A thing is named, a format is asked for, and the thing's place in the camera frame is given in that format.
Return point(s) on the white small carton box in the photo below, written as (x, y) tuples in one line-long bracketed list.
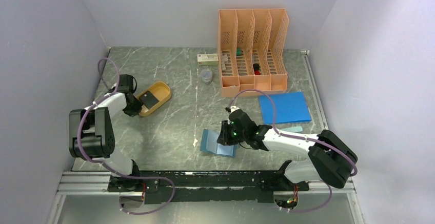
[(207, 59)]

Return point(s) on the red black item in organizer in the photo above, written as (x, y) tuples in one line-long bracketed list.
[(257, 69)]

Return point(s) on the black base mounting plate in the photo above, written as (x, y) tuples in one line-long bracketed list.
[(185, 186)]

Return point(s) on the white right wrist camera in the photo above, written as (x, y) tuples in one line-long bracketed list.
[(231, 109)]

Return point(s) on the yellow oval tray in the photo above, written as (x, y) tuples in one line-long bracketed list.
[(161, 91)]

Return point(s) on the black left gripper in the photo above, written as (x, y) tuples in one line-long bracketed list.
[(137, 109)]

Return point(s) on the black small box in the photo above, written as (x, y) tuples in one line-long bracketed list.
[(148, 100)]

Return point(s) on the clear plastic clip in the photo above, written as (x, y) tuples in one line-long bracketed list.
[(224, 60)]

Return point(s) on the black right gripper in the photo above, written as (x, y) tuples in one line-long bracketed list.
[(223, 138)]

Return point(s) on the clear small jar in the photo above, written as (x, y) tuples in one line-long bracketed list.
[(206, 76)]

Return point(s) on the orange plastic file organizer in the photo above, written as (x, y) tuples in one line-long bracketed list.
[(261, 33)]

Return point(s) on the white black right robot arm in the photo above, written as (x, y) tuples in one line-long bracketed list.
[(325, 156)]

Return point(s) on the green item in organizer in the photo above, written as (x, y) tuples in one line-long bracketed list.
[(239, 51)]

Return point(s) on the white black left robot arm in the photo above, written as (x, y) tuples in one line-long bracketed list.
[(91, 135)]

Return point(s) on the blue leather card holder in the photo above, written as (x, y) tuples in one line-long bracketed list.
[(210, 145)]

